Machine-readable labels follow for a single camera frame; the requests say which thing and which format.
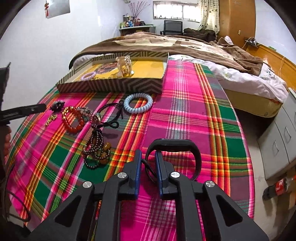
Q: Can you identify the purple spiral hair tie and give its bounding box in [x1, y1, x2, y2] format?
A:
[80, 71, 97, 82]

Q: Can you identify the patterned cardboard tray box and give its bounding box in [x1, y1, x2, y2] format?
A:
[56, 51, 169, 94]

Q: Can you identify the wooden wardrobe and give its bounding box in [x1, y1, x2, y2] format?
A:
[218, 0, 256, 47]

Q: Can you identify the dark brown bead necklace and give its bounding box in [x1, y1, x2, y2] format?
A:
[82, 128, 112, 170]

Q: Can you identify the clear amber hair claw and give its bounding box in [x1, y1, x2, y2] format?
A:
[115, 55, 134, 77]

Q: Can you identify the colourful plaid tablecloth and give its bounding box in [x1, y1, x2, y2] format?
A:
[6, 60, 255, 240]

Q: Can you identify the silver wall panel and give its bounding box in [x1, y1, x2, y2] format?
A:
[45, 0, 70, 19]

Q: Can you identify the cola bottle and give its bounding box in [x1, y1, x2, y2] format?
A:
[262, 175, 295, 201]

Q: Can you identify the brown fleece blanket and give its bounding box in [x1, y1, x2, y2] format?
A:
[69, 32, 263, 76]

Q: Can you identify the small gold chain bracelet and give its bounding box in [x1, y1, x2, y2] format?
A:
[44, 114, 58, 127]

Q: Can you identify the silver crystal bracelet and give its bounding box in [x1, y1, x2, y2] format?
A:
[76, 106, 94, 122]

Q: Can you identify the grey drawer cabinet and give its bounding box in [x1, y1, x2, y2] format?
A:
[258, 88, 296, 180]

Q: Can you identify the left hand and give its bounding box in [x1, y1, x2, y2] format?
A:
[0, 126, 11, 161]

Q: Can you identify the dried branch bouquet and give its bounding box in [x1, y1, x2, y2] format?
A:
[128, 1, 150, 23]

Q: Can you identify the white floral bed sheet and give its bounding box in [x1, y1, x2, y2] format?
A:
[72, 54, 288, 103]

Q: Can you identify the wooden headboard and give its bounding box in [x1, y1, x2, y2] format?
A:
[245, 44, 296, 90]

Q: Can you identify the light blue spiral hair tie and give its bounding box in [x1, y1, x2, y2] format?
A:
[123, 92, 154, 115]

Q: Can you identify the black cord pendant necklace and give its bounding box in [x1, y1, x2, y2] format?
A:
[91, 99, 125, 130]

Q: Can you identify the patterned curtain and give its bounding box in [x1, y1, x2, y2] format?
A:
[197, 0, 220, 34]

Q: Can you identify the cluttered desk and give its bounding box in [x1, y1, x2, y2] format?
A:
[119, 25, 156, 36]

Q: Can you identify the black office chair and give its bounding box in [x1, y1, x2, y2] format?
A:
[160, 20, 183, 36]

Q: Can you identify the window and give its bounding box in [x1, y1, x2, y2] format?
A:
[152, 1, 202, 23]

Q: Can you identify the black smart wristband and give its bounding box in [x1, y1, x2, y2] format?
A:
[142, 138, 202, 181]

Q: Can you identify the black hair clip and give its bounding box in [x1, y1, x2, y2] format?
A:
[50, 100, 65, 113]

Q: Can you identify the red bead bracelet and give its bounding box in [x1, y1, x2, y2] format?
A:
[61, 105, 86, 134]

